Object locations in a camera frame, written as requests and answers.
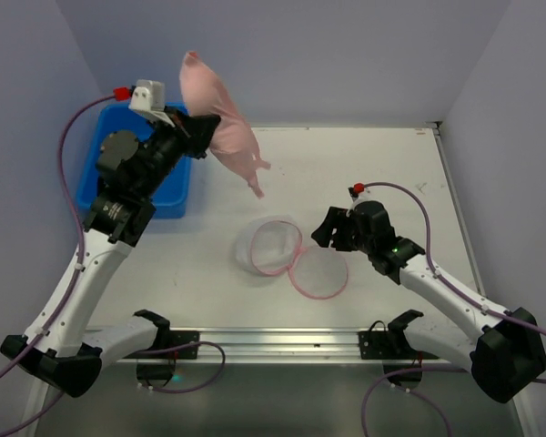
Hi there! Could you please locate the pink bra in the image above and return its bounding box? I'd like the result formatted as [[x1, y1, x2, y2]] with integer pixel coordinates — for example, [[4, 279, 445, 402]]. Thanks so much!
[[179, 51, 270, 198]]

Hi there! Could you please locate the white mesh laundry bag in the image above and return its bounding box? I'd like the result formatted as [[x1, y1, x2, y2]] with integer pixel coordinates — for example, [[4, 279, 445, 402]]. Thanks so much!
[[234, 215, 349, 300]]

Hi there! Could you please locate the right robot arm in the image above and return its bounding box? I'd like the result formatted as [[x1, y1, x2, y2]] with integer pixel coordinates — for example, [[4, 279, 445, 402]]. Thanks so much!
[[311, 201, 546, 403]]

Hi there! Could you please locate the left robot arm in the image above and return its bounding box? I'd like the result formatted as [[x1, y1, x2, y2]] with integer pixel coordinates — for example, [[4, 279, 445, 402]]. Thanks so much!
[[0, 107, 221, 398]]

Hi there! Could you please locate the blue plastic bin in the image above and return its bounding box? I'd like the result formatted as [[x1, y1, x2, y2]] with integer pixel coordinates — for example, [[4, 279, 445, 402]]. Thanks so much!
[[75, 103, 192, 219]]

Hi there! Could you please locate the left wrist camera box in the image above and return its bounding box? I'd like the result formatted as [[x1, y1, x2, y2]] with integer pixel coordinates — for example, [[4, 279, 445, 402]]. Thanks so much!
[[128, 79, 175, 127]]

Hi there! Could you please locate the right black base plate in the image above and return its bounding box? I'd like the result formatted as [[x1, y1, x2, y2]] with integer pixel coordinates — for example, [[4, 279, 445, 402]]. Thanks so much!
[[358, 330, 438, 361]]

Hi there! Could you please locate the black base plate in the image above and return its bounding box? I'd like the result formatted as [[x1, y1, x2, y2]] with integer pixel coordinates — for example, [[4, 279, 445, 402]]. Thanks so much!
[[126, 330, 200, 361], [358, 330, 438, 361]]

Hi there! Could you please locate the aluminium mounting rail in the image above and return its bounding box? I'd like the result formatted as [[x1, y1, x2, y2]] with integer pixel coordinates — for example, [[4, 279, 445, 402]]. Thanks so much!
[[43, 325, 520, 365]]

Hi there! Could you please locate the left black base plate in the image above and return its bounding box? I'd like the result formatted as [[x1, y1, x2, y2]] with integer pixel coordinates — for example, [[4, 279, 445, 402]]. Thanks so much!
[[126, 330, 200, 361]]

